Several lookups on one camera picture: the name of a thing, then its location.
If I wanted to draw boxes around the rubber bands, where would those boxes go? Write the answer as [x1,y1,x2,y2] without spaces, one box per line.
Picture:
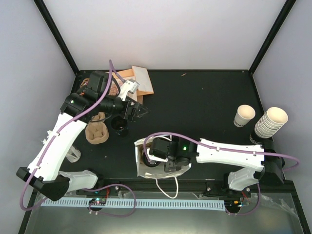
[78,78,89,95]

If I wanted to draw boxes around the light blue paper bag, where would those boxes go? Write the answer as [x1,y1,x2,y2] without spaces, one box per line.
[134,135,192,199]

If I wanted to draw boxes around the black lid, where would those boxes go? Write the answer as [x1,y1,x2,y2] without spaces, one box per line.
[143,157,160,168]

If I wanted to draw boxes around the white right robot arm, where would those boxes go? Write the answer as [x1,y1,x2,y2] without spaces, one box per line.
[144,135,284,196]

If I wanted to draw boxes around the stack of white paper cups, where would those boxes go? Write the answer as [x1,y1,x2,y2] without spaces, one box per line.
[249,107,289,144]

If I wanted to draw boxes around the light blue cable duct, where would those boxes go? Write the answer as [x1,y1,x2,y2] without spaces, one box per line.
[42,197,225,211]

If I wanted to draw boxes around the brown pulp cup carrier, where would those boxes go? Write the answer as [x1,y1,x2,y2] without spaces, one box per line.
[85,112,109,145]

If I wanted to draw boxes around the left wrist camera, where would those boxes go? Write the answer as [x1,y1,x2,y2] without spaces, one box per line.
[118,78,139,101]

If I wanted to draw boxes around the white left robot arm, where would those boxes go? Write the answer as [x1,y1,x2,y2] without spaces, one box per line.
[17,71,153,201]

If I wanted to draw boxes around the illustrated greeting card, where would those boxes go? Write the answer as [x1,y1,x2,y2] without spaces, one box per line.
[108,78,137,101]

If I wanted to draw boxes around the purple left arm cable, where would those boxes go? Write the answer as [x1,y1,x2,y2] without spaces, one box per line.
[19,59,137,218]

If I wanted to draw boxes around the white plastic cutlery pile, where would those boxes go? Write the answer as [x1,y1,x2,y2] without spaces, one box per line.
[39,130,81,163]

